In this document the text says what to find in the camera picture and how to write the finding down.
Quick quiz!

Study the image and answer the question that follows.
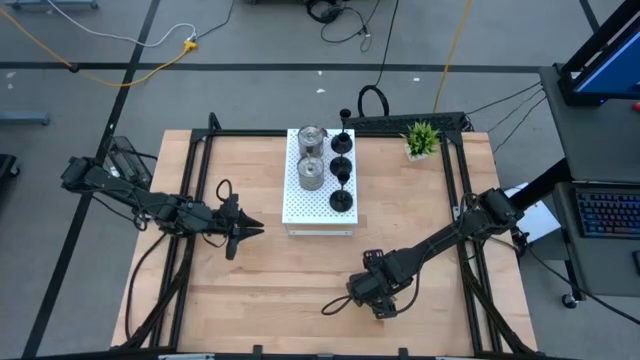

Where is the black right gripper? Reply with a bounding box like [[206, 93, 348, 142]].
[[346, 248, 407, 321]]

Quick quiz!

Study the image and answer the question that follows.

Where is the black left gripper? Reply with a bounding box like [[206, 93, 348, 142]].
[[172, 193, 265, 261]]

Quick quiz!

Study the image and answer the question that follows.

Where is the galvanized metal tin candle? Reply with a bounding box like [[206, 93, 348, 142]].
[[295, 153, 326, 192], [297, 123, 329, 159]]

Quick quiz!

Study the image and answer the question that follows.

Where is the black candle stick holder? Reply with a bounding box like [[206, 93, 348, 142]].
[[329, 130, 353, 177], [330, 107, 354, 155], [329, 170, 355, 212]]

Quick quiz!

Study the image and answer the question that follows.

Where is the white perforated metal shelf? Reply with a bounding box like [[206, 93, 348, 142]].
[[281, 128, 359, 236]]

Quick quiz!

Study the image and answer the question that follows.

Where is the black perforated control box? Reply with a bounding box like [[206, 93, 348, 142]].
[[102, 135, 154, 189]]

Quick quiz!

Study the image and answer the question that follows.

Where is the small green potted plant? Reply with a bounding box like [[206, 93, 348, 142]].
[[401, 120, 442, 162]]

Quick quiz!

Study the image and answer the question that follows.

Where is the white paper sheet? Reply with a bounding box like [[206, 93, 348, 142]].
[[504, 182, 562, 245]]

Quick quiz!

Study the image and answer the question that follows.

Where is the black floor object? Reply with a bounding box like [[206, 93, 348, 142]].
[[0, 153, 21, 180]]

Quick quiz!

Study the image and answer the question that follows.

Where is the black backlit keyboard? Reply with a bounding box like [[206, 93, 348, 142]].
[[574, 188, 640, 240]]

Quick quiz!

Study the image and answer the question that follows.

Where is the grey floor bar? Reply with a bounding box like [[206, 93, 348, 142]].
[[3, 0, 100, 12], [0, 110, 51, 126]]

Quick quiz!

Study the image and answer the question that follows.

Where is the grey computer cart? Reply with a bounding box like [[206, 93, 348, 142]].
[[537, 64, 640, 309]]

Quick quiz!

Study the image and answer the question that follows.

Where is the black monitor blue screen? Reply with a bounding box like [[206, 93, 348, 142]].
[[557, 0, 640, 107]]

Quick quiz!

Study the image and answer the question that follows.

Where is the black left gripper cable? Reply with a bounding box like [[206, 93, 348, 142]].
[[214, 178, 235, 202]]

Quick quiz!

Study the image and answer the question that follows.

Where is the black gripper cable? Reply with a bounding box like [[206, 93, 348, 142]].
[[214, 178, 235, 202], [320, 293, 357, 317]]

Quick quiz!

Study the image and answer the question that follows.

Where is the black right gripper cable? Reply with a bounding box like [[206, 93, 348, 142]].
[[320, 293, 357, 317]]

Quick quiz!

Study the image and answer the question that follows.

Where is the black metal table frame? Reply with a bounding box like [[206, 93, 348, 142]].
[[112, 112, 541, 360]]

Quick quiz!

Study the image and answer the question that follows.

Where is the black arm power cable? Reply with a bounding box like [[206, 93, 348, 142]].
[[123, 232, 169, 342]]

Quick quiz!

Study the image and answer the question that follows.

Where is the yellow extension cable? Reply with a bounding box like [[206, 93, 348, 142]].
[[0, 7, 200, 89]]

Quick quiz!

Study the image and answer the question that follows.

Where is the black hanging cable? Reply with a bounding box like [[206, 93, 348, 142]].
[[356, 0, 401, 119]]

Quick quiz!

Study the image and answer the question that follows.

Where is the white power cable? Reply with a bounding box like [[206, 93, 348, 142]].
[[47, 0, 199, 49]]

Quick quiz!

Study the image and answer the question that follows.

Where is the black cable bundle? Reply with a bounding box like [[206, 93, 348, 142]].
[[304, 0, 374, 54]]

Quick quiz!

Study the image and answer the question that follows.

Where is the black floor cable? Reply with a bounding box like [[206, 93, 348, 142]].
[[524, 242, 640, 326]]

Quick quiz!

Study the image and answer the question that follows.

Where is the yellow hanging cable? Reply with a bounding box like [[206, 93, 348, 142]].
[[432, 0, 474, 114]]

